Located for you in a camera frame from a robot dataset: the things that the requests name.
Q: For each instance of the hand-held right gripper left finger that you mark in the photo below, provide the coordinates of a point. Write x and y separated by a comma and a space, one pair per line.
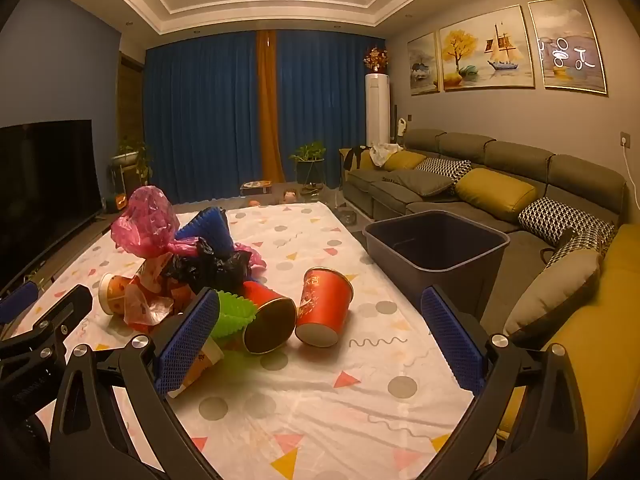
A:
192, 340

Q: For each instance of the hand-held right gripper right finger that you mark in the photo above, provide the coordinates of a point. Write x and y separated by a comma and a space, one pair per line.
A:
450, 340

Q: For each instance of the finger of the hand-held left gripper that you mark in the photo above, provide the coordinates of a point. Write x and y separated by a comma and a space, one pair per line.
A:
70, 307
17, 302

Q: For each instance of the small orange white paper cup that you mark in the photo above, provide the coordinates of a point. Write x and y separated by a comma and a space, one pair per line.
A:
115, 295
202, 360

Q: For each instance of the green foam net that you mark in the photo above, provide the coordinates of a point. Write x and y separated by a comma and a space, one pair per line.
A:
232, 317

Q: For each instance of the clear pink wrapper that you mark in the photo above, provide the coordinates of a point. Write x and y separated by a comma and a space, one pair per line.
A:
150, 305

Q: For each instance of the grey plastic bin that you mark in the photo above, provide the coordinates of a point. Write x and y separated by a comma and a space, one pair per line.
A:
450, 270

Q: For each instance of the black plastic bag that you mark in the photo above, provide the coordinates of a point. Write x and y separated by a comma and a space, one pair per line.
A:
210, 267

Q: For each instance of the red paper cup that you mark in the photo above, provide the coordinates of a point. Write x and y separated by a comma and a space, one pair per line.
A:
322, 300
270, 325

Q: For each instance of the blue foam net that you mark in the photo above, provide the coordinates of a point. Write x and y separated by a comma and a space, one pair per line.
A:
210, 227

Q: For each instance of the pink plastic bag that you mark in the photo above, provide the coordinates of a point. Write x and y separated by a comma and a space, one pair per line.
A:
145, 220

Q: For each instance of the grey television cabinet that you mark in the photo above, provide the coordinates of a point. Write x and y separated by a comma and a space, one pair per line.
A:
60, 252

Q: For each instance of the beige grey cushion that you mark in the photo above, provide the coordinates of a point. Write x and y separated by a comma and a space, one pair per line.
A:
555, 295

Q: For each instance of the black television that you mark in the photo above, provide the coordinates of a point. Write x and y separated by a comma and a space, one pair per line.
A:
45, 185

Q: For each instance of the patterned white cloth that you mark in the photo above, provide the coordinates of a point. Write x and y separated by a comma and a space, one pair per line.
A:
310, 410

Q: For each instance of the long yellow cushion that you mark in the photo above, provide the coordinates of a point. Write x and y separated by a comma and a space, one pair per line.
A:
495, 187

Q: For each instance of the long black white patterned cushion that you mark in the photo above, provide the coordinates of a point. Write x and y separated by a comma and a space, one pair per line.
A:
555, 217

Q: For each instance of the potted trailing plant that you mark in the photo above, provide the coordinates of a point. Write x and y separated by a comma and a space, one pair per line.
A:
131, 155

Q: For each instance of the printed flat box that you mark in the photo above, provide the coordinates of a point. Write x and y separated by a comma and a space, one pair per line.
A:
256, 187

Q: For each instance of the small black white patterned cushion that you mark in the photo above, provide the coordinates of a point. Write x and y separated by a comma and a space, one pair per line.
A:
447, 167

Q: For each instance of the small yellow cushion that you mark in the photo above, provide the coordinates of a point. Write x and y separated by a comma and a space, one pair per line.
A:
404, 160

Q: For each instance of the grey sectional sofa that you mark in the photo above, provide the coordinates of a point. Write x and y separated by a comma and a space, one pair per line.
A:
515, 160

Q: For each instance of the black garment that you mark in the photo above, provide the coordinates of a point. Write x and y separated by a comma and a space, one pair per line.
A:
351, 159

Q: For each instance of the potted green plant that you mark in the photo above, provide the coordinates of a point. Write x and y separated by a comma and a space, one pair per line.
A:
309, 157

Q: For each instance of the wide blue curtain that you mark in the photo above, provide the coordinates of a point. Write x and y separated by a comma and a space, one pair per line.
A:
200, 120

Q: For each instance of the white standing air conditioner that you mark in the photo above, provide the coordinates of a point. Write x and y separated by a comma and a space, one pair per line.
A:
377, 110

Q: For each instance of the orange curtain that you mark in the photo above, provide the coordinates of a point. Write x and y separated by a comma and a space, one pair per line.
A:
269, 110

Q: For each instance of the small landscape painting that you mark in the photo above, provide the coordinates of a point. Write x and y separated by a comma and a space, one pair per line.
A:
424, 65

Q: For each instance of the orange flower arrangement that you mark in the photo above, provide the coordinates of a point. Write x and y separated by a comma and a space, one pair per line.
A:
375, 59

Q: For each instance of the wide sailboat painting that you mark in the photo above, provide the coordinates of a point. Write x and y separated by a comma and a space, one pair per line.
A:
487, 50

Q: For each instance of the purple grey painting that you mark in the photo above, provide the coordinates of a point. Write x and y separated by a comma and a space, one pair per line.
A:
570, 45

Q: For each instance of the wall socket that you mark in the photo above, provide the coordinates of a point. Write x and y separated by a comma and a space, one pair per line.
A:
625, 138

